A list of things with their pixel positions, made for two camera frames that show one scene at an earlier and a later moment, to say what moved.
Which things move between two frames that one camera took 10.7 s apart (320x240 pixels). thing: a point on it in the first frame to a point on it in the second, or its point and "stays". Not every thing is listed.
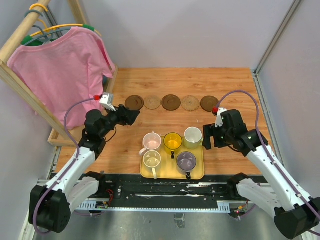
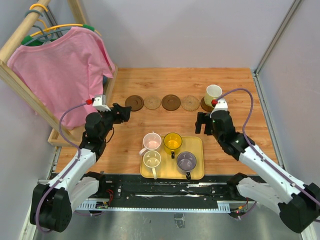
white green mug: [193, 139] to [213, 92]
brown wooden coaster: [134, 102] stays
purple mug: [186, 163] stays
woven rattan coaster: [190, 103] stays
